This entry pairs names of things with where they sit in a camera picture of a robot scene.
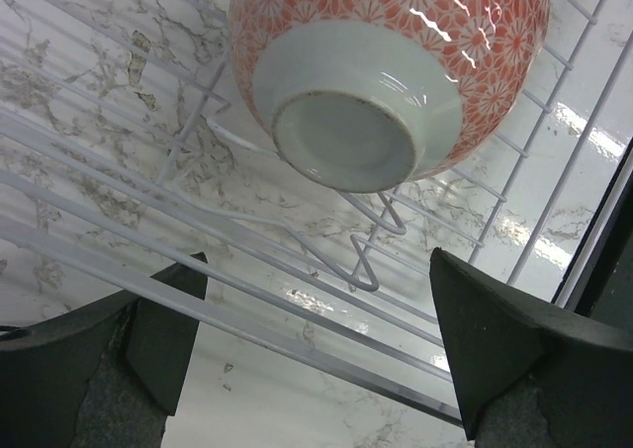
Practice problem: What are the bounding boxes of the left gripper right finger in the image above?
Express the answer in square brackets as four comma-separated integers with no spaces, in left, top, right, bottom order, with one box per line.
[430,248,632,447]

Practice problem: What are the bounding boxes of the white wire dish rack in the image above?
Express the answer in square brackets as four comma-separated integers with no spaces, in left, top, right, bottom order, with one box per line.
[1,0,632,403]

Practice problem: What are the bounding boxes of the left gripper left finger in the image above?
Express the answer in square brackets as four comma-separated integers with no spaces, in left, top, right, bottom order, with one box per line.
[0,251,209,448]

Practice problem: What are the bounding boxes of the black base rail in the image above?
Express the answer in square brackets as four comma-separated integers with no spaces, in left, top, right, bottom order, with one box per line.
[551,145,632,316]

